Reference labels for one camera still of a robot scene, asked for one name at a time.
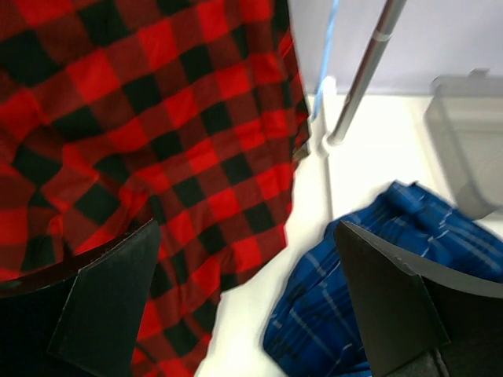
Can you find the light blue hanger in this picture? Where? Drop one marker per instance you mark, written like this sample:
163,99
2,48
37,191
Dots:
325,59

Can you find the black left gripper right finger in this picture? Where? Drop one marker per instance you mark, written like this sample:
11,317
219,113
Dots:
396,317

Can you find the blue plaid shirt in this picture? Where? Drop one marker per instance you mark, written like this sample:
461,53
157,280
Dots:
313,329

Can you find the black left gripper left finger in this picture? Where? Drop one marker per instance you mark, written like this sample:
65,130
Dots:
99,324

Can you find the clear grey plastic bin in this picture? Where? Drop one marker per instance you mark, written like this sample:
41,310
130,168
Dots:
464,120

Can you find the red black checked shirt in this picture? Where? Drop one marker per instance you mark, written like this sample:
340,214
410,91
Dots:
191,113

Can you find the silver white clothes rack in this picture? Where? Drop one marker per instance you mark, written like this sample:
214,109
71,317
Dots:
377,44

